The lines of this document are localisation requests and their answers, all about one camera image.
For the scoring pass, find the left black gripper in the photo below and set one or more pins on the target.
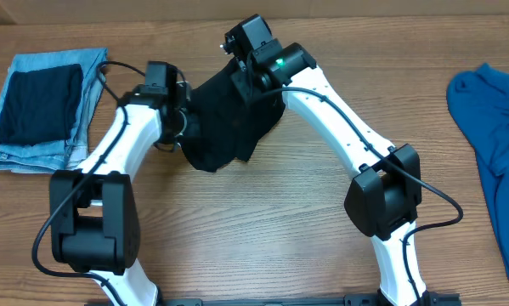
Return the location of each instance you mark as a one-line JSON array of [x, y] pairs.
[[185, 123]]

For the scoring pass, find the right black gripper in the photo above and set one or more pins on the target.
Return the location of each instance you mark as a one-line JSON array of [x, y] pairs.
[[243, 83]]

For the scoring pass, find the black t-shirt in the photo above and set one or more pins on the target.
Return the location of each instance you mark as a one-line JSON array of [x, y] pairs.
[[221, 127]]

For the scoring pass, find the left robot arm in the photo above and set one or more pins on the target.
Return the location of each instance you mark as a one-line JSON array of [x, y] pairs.
[[93, 223]]

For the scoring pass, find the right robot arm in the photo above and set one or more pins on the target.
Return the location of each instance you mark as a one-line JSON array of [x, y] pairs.
[[383, 194]]

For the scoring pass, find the folded light blue jeans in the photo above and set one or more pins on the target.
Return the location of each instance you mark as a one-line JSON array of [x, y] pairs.
[[62, 154]]

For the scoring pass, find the folded dark navy shirt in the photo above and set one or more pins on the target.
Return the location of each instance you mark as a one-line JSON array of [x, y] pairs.
[[40, 106]]

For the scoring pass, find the blue t-shirt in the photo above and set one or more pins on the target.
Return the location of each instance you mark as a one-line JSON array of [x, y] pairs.
[[478, 102]]

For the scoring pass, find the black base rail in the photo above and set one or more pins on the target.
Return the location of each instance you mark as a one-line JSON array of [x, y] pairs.
[[429, 298]]

